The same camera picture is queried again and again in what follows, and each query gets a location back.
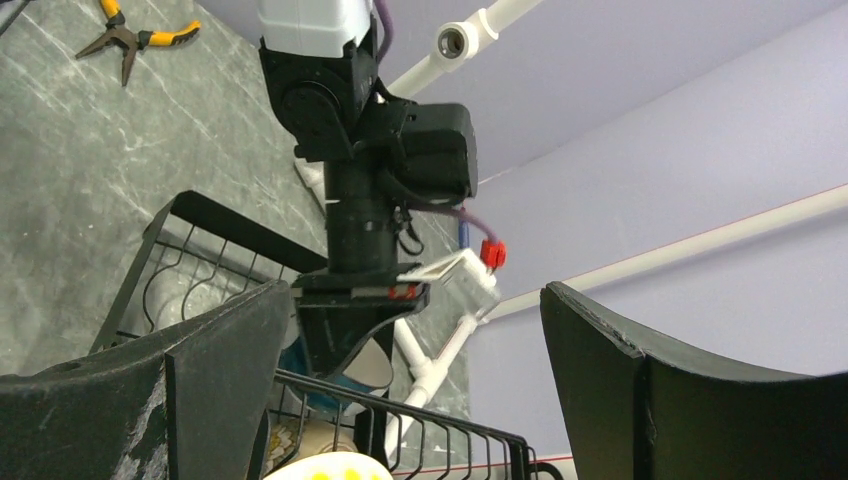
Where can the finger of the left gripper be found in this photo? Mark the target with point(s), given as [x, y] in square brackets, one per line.
[331, 341]

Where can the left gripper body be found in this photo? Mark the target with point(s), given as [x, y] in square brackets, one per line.
[382, 290]

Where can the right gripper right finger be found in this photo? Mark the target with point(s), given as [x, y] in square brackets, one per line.
[639, 404]

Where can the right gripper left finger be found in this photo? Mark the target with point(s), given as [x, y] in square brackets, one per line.
[42, 435]

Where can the teal white bowl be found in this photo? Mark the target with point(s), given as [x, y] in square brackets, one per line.
[351, 378]

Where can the blue yellow patterned bowl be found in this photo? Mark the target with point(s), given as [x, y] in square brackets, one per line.
[338, 465]

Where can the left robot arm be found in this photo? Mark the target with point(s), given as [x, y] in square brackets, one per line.
[383, 157]

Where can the white PVC pipe frame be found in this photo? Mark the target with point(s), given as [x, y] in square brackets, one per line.
[608, 129]

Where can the black wire dish rack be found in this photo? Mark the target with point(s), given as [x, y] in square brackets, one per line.
[189, 400]

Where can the yellow handled pliers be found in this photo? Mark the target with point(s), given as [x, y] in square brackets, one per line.
[116, 33]

